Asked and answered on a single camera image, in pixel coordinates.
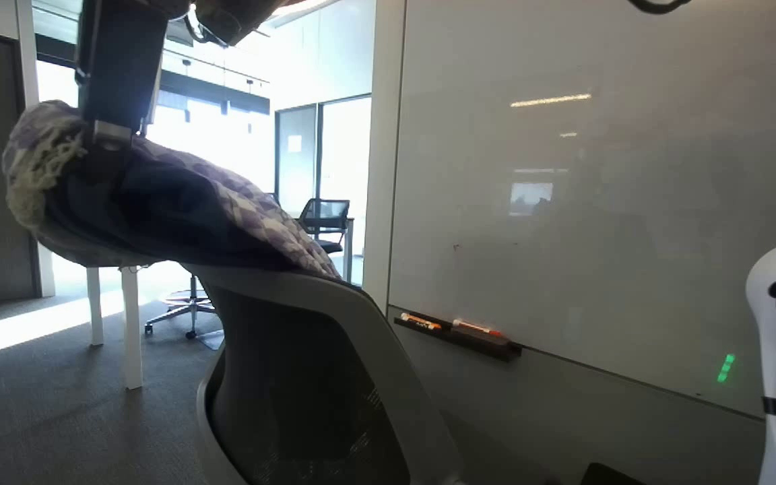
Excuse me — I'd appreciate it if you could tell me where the right black office chair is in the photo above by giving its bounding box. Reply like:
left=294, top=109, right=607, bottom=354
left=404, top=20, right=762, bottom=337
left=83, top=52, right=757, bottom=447
left=299, top=198, right=351, bottom=254

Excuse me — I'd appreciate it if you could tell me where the white meeting table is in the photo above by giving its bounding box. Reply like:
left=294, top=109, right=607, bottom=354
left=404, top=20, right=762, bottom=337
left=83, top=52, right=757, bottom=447
left=86, top=266, right=144, bottom=392

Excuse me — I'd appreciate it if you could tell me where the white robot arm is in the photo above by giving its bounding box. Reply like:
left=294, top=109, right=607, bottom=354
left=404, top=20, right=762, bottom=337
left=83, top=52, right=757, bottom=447
left=101, top=0, right=776, bottom=485

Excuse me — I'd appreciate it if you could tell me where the purple checkered cloth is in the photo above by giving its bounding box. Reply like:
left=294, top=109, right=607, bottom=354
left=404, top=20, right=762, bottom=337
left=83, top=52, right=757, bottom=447
left=3, top=101, right=338, bottom=281

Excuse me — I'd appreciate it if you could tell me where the red white marker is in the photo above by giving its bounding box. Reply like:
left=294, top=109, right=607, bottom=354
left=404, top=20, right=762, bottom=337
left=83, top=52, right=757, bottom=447
left=450, top=318, right=510, bottom=345

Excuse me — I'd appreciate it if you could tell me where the orange marker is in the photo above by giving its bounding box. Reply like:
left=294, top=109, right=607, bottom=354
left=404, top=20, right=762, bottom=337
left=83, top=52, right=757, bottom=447
left=396, top=312, right=448, bottom=334

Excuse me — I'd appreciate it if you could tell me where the grey mesh office chair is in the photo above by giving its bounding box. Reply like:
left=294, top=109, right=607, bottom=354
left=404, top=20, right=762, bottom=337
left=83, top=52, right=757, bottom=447
left=194, top=264, right=466, bottom=485

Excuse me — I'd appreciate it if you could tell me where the left blue office chair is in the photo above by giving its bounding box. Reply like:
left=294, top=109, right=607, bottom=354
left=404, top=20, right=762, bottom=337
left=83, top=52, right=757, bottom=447
left=144, top=279, right=214, bottom=337

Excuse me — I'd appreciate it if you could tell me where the large whiteboard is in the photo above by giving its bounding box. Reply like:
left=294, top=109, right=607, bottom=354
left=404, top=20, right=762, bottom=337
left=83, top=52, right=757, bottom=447
left=389, top=0, right=776, bottom=413

